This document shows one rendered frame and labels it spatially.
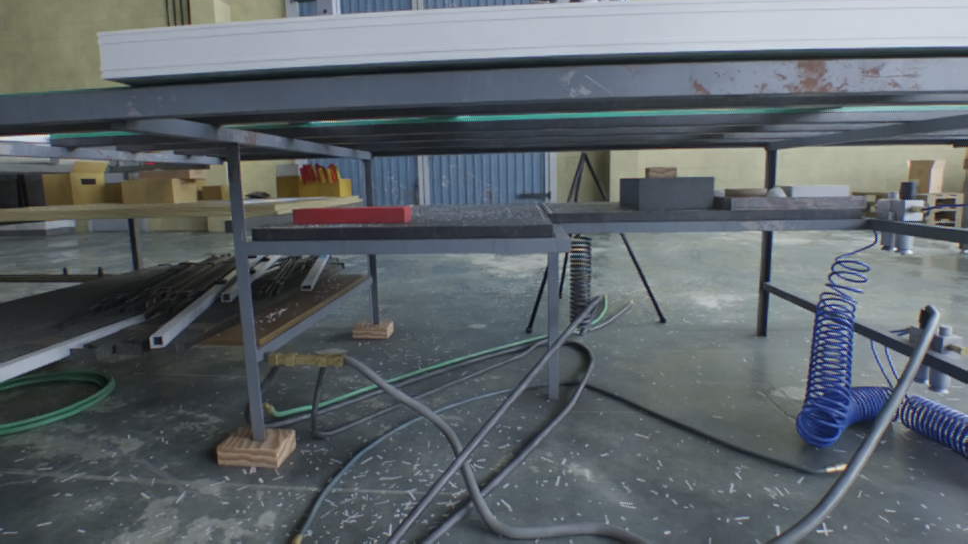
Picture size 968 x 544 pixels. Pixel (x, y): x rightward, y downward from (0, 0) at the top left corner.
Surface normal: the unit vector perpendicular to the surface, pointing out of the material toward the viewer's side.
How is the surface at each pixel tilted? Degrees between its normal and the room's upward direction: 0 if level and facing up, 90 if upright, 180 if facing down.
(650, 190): 90
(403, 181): 90
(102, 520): 0
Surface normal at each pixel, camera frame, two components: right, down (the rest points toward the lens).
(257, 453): -0.08, 0.13
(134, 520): -0.02, -0.99
